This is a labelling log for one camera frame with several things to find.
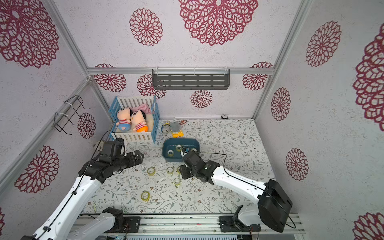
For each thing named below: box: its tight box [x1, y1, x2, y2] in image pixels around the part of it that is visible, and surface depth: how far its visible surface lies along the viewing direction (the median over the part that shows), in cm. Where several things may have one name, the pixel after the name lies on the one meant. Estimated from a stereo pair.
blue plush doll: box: [116, 107, 131, 132], surface depth 108 cm
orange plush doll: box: [130, 109, 149, 133], surface depth 105 cm
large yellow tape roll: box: [147, 167, 156, 176], surface depth 94 cm
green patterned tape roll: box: [173, 177, 181, 186], surface depth 90 cm
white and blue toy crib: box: [108, 95, 160, 144], surface depth 108 cm
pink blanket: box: [129, 103, 152, 114], surface depth 115 cm
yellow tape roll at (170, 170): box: [166, 166, 174, 175], surface depth 94 cm
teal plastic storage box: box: [162, 137, 200, 162], surface depth 104 cm
